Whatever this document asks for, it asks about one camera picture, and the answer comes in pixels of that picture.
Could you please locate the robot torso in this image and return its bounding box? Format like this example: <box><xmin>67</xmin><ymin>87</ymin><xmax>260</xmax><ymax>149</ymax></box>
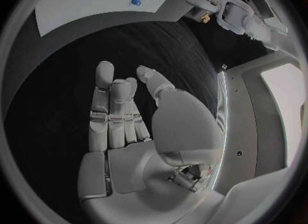
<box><xmin>209</xmin><ymin>48</ymin><xmax>306</xmax><ymax>196</ymax></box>

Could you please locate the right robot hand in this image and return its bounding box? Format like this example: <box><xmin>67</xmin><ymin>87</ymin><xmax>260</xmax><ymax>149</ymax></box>
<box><xmin>77</xmin><ymin>60</ymin><xmax>225</xmax><ymax>224</ymax></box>

